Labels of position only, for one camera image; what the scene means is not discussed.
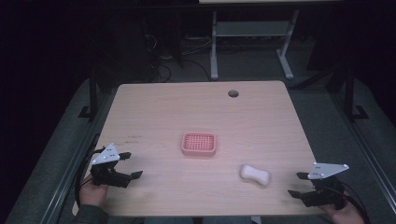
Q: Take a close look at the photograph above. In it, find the pink soap dish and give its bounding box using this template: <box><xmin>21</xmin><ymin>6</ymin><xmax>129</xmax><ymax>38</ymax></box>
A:
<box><xmin>180</xmin><ymin>131</ymin><xmax>218</xmax><ymax>158</ymax></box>

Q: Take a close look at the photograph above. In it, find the person's left hand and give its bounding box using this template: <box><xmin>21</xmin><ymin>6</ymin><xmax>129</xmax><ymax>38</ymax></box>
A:
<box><xmin>78</xmin><ymin>175</ymin><xmax>109</xmax><ymax>208</ymax></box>

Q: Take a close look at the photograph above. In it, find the person's right hand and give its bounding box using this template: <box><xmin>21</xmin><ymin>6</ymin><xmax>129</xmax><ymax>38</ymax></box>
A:
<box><xmin>318</xmin><ymin>190</ymin><xmax>366</xmax><ymax>224</ymax></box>

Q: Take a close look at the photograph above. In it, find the aluminium rail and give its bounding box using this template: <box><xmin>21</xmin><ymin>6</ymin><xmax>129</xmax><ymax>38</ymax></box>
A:
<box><xmin>328</xmin><ymin>91</ymin><xmax>396</xmax><ymax>208</ymax></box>
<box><xmin>38</xmin><ymin>90</ymin><xmax>120</xmax><ymax>224</ymax></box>

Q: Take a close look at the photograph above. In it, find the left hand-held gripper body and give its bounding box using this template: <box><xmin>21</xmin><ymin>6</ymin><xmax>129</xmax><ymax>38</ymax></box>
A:
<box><xmin>90</xmin><ymin>143</ymin><xmax>133</xmax><ymax>189</ymax></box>

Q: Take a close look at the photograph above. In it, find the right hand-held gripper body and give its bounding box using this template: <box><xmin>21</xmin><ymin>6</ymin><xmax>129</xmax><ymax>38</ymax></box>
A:
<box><xmin>300</xmin><ymin>161</ymin><xmax>350</xmax><ymax>210</ymax></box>

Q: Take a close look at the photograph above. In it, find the black cable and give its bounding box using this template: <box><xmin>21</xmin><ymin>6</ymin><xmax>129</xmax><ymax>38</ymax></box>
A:
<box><xmin>74</xmin><ymin>133</ymin><xmax>106</xmax><ymax>209</ymax></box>
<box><xmin>323</xmin><ymin>180</ymin><xmax>372</xmax><ymax>224</ymax></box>

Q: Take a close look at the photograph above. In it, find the white soap bar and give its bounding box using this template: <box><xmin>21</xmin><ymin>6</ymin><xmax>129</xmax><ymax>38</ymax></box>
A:
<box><xmin>239</xmin><ymin>163</ymin><xmax>272</xmax><ymax>187</ymax></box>

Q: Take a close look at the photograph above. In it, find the black metal stand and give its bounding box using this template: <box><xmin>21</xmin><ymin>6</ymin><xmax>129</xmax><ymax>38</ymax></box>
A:
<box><xmin>78</xmin><ymin>66</ymin><xmax>100</xmax><ymax>121</ymax></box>
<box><xmin>342</xmin><ymin>63</ymin><xmax>371</xmax><ymax>121</ymax></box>

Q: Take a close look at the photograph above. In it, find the bundle of floor cables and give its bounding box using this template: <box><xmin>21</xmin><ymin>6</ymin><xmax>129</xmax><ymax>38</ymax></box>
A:
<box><xmin>141</xmin><ymin>32</ymin><xmax>213</xmax><ymax>83</ymax></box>

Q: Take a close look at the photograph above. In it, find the white metal desk frame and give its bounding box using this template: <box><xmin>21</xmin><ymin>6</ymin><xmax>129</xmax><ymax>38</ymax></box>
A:
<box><xmin>209</xmin><ymin>8</ymin><xmax>301</xmax><ymax>80</ymax></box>

